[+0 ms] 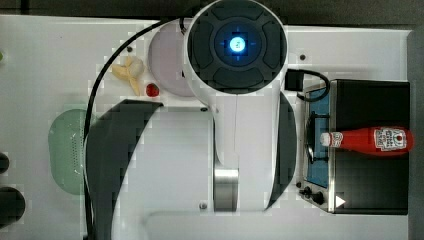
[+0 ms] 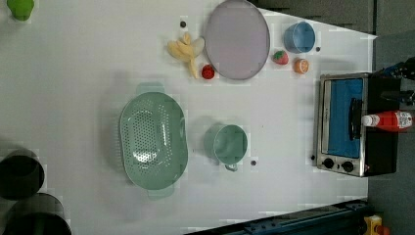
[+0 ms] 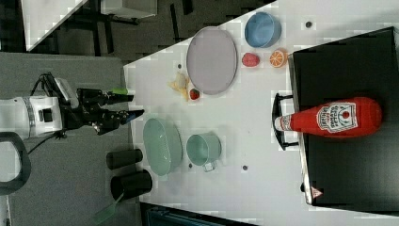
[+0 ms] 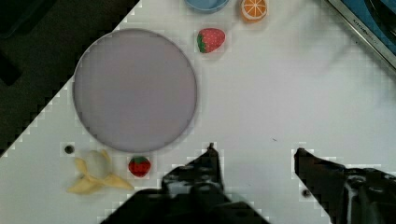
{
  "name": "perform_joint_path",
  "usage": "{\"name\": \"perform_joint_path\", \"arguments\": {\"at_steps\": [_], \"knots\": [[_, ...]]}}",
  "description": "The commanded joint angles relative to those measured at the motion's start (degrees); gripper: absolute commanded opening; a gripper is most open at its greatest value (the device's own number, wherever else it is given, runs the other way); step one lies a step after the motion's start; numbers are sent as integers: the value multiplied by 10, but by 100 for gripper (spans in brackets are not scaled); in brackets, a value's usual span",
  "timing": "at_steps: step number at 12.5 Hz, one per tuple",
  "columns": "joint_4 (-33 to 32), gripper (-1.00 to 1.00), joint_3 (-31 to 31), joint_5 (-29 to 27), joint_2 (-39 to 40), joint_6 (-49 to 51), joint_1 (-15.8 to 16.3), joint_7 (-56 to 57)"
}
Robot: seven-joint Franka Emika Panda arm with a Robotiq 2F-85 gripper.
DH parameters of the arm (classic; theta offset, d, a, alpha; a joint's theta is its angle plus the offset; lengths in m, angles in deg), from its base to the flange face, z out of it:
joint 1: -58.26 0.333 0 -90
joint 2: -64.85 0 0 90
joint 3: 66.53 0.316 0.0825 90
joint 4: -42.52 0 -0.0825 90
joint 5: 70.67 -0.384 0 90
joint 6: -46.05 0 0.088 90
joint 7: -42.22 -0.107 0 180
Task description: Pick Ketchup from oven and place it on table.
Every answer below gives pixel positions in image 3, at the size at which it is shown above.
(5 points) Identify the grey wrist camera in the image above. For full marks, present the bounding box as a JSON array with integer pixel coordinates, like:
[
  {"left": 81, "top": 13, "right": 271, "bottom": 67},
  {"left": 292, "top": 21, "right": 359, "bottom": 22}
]
[{"left": 55, "top": 78, "right": 79, "bottom": 108}]

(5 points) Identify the red plush ketchup bottle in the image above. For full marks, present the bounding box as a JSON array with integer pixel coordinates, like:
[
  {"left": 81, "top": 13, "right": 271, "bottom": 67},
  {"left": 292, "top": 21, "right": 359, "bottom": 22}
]
[{"left": 274, "top": 97, "right": 382, "bottom": 138}]

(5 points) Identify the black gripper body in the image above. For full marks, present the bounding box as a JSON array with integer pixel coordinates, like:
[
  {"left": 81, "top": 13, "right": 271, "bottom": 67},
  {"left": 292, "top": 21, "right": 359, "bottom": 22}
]
[{"left": 58, "top": 89, "right": 122, "bottom": 136}]

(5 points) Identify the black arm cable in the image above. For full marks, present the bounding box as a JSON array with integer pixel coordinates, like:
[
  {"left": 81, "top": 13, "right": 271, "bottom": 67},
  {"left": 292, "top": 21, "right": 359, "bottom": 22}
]
[{"left": 27, "top": 73, "right": 69, "bottom": 155}]

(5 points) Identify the blue bowl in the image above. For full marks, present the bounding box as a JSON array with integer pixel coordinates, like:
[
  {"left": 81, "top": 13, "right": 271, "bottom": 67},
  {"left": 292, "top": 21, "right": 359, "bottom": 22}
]
[{"left": 245, "top": 12, "right": 281, "bottom": 48}]

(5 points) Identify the small red strawberry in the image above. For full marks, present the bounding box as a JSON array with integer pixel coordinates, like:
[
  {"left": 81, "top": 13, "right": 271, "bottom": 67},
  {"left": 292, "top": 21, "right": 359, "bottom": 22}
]
[{"left": 189, "top": 89, "right": 200, "bottom": 100}]

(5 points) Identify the grey oval plate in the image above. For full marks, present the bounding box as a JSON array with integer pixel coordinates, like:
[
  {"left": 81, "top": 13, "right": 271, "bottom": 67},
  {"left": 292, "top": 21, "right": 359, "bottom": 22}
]
[{"left": 186, "top": 26, "right": 237, "bottom": 95}]

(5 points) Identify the plush peeled banana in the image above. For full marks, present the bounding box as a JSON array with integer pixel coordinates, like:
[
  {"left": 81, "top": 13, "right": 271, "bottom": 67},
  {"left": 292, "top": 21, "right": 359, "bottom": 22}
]
[{"left": 168, "top": 73, "right": 190, "bottom": 101}]

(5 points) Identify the black cup with spatula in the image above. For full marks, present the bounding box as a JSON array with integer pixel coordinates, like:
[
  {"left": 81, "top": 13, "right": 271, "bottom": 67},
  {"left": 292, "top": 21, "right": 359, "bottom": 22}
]
[{"left": 110, "top": 169, "right": 152, "bottom": 201}]

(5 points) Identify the green oval colander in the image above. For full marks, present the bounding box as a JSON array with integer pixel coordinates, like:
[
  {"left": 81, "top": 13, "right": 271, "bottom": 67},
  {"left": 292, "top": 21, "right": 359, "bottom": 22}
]
[{"left": 143, "top": 118, "right": 183, "bottom": 176}]

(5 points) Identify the green marker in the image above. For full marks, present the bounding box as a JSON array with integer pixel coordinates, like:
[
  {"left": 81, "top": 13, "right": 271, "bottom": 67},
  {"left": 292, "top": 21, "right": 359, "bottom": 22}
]
[{"left": 111, "top": 88, "right": 129, "bottom": 95}]

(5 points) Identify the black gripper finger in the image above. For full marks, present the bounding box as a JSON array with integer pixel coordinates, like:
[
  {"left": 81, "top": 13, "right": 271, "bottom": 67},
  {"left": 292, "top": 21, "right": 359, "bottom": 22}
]
[
  {"left": 106, "top": 93, "right": 134, "bottom": 105},
  {"left": 120, "top": 109, "right": 145, "bottom": 125}
]

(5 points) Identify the black cylinder cup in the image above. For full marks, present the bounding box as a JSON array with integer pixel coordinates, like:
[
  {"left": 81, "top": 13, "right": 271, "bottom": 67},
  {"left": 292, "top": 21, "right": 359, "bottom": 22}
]
[{"left": 106, "top": 149, "right": 143, "bottom": 170}]

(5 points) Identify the green spatula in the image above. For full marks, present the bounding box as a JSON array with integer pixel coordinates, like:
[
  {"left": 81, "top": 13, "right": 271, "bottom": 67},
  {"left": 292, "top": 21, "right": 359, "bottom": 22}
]
[{"left": 93, "top": 194, "right": 124, "bottom": 225}]

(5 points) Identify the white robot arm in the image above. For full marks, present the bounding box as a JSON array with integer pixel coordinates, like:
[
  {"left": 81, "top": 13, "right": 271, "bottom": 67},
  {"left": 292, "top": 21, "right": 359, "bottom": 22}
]
[{"left": 1, "top": 89, "right": 145, "bottom": 140}]

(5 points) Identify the plush orange slice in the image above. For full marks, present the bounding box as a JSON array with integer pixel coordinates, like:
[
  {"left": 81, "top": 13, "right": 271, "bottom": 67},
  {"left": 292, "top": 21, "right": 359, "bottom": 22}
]
[{"left": 269, "top": 49, "right": 288, "bottom": 68}]

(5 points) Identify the green mug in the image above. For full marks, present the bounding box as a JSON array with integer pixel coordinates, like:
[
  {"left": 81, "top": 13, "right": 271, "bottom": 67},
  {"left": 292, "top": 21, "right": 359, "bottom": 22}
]
[{"left": 186, "top": 132, "right": 221, "bottom": 172}]

